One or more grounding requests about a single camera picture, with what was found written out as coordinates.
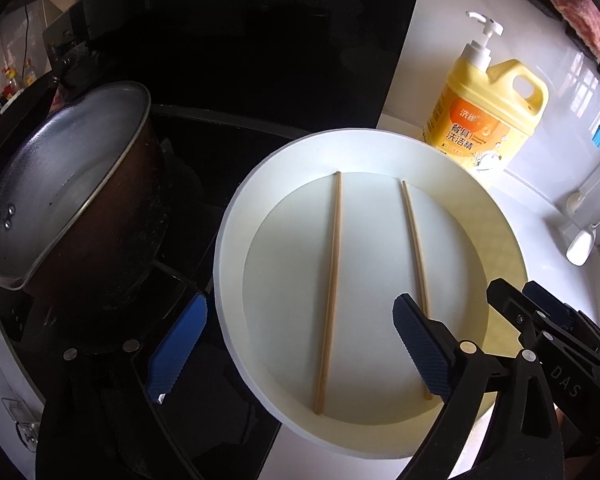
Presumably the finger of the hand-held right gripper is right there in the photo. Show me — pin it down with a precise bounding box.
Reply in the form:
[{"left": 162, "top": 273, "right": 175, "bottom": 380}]
[
  {"left": 486, "top": 278, "right": 547, "bottom": 354},
  {"left": 523, "top": 281, "right": 600, "bottom": 357}
]

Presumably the wooden chopstick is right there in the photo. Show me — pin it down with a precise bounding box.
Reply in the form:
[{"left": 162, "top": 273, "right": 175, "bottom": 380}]
[
  {"left": 400, "top": 179, "right": 434, "bottom": 402},
  {"left": 313, "top": 171, "right": 343, "bottom": 417}
]

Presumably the clear adhesive hook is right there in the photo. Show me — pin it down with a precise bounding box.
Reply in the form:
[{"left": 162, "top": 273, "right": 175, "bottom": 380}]
[{"left": 2, "top": 397, "right": 42, "bottom": 452}]

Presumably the metal cooking pot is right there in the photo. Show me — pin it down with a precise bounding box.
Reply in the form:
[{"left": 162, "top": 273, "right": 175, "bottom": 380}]
[{"left": 0, "top": 80, "right": 173, "bottom": 356}]

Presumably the white round basin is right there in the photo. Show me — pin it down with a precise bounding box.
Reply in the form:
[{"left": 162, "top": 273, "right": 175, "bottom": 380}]
[{"left": 214, "top": 129, "right": 528, "bottom": 458}]

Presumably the black gas stove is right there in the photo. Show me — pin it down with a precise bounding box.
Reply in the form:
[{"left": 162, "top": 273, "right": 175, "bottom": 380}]
[{"left": 0, "top": 104, "right": 286, "bottom": 480}]

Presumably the black range hood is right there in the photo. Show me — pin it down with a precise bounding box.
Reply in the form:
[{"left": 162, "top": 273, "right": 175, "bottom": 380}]
[{"left": 0, "top": 0, "right": 427, "bottom": 132}]

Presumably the metal spatula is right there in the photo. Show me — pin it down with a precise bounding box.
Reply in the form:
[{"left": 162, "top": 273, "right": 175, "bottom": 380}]
[{"left": 566, "top": 195, "right": 600, "bottom": 266}]

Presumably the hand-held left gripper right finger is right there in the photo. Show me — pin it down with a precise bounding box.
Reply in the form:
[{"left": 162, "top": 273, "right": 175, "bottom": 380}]
[{"left": 392, "top": 293, "right": 566, "bottom": 480}]

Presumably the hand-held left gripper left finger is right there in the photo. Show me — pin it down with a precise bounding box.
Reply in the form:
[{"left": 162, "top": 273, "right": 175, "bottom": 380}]
[{"left": 36, "top": 293, "right": 210, "bottom": 480}]

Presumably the yellow detergent pump bottle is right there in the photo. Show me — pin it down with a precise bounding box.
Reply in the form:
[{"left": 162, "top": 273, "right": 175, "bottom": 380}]
[{"left": 420, "top": 10, "right": 551, "bottom": 173}]

